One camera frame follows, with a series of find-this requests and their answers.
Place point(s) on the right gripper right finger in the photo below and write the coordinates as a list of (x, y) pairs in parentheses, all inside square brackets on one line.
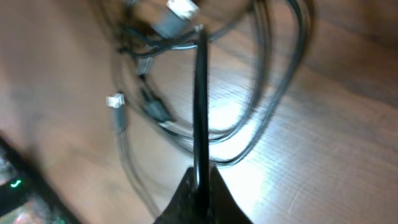
[(217, 203)]

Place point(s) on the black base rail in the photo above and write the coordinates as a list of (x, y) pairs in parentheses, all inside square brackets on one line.
[(26, 197)]

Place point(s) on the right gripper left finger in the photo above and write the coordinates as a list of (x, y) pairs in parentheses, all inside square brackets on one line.
[(182, 208)]

